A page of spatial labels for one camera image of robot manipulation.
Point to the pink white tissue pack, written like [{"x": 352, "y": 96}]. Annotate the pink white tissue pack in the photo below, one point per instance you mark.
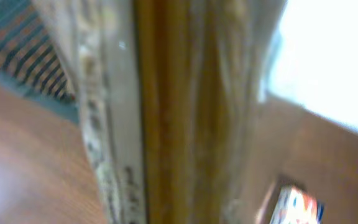
[{"x": 295, "y": 206}]

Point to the grey plastic lattice basket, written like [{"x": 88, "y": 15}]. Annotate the grey plastic lattice basket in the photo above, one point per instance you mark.
[{"x": 29, "y": 64}]

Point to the orange pasta packet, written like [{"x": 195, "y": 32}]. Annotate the orange pasta packet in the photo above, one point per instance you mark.
[{"x": 168, "y": 94}]

